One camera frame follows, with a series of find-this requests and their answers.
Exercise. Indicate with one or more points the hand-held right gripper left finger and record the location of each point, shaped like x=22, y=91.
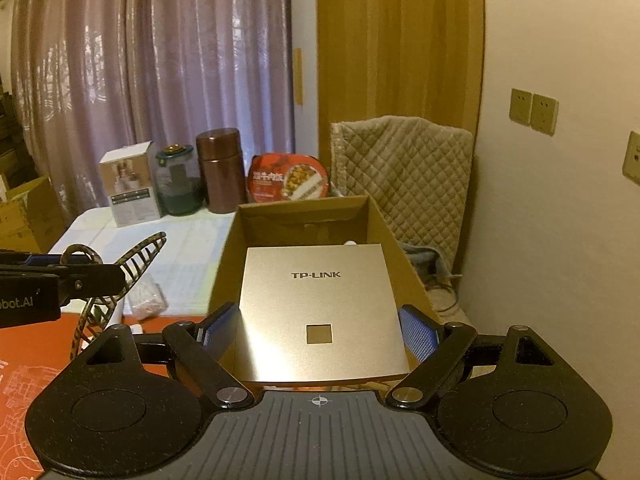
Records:
x=220, y=330

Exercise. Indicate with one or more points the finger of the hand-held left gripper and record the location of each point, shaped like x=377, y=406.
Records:
x=95, y=280
x=40, y=260

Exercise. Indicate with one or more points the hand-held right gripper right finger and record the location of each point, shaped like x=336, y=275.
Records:
x=420, y=332

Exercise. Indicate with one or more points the tortoiseshell hair claw clip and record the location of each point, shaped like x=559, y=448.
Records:
x=131, y=265

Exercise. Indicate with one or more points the clear floss pick box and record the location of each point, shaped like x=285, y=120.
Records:
x=147, y=300

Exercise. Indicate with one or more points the gold router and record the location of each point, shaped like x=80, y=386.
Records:
x=310, y=310

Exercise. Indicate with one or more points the brown cardboard box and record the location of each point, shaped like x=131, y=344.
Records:
x=300, y=220

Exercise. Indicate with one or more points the flattened cardboard cartons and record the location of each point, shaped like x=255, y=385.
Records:
x=30, y=215

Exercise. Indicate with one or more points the beige quilted mattress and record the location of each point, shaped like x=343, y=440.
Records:
x=460, y=305

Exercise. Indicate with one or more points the grey towel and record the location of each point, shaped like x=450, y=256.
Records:
x=425, y=260

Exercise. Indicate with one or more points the pastel checkered tablecloth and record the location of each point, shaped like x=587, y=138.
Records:
x=190, y=260

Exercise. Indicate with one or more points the white product box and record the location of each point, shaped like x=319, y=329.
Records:
x=132, y=190

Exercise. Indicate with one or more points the green glass jar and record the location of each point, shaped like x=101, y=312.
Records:
x=177, y=190

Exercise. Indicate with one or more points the beige quilted cover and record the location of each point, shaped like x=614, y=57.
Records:
x=415, y=175

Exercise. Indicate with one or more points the brown cylindrical canister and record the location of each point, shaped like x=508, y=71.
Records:
x=220, y=170

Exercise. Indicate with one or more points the red instant meal bowl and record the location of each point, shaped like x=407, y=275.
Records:
x=290, y=177

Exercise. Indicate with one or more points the mauve curtain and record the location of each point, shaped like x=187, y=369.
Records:
x=150, y=60

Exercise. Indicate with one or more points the wooden wardrobe panel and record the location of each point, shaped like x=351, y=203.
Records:
x=400, y=35

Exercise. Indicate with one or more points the beige wall socket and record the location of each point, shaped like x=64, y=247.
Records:
x=521, y=105
x=632, y=157
x=544, y=113

